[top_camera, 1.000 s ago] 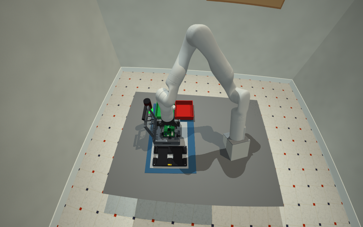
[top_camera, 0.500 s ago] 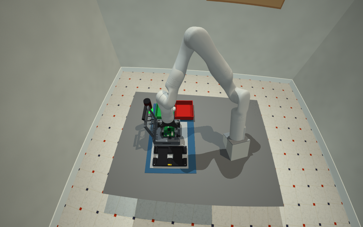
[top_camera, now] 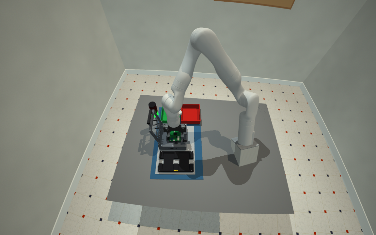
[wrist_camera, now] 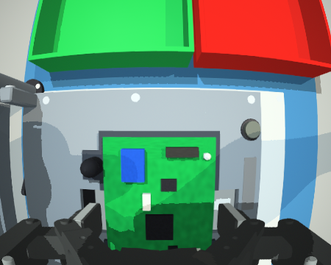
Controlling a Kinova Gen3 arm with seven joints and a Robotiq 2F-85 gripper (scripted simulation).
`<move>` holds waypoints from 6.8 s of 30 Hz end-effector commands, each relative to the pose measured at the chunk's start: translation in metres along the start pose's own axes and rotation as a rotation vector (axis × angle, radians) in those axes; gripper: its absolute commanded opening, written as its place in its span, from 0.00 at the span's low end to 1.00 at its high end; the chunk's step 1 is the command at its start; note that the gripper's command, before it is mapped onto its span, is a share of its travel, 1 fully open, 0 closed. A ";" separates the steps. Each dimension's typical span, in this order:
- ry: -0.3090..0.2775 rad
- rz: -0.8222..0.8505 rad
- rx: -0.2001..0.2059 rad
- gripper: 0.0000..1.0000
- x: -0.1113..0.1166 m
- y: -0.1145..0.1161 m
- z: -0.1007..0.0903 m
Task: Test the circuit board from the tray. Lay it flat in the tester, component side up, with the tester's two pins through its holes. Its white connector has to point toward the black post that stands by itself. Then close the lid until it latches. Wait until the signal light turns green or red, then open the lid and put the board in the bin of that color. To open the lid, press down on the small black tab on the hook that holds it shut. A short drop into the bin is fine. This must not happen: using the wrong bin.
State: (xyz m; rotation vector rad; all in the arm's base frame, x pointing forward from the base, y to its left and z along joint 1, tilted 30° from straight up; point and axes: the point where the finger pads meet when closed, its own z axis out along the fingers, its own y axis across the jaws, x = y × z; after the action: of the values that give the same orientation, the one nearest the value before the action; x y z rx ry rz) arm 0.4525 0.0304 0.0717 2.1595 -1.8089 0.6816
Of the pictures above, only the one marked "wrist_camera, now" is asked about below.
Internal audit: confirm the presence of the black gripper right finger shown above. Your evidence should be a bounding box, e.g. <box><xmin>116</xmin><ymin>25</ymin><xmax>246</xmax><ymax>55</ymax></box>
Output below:
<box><xmin>183</xmin><ymin>203</ymin><xmax>331</xmax><ymax>265</ymax></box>

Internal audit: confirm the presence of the green circuit board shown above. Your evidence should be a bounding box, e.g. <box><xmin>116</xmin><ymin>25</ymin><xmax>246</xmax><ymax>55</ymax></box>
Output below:
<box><xmin>103</xmin><ymin>137</ymin><xmax>216</xmax><ymax>251</ymax></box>

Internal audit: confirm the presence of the green bin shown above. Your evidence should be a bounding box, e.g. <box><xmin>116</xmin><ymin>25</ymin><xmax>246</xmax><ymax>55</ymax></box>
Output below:
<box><xmin>28</xmin><ymin>0</ymin><xmax>194</xmax><ymax>72</ymax></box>

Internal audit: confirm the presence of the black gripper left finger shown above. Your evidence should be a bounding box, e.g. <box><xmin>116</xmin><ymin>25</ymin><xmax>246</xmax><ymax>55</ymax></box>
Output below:
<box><xmin>0</xmin><ymin>203</ymin><xmax>132</xmax><ymax>265</ymax></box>

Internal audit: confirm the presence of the red bin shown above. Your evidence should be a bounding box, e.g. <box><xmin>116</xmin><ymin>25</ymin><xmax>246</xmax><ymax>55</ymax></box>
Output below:
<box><xmin>192</xmin><ymin>0</ymin><xmax>331</xmax><ymax>78</ymax></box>

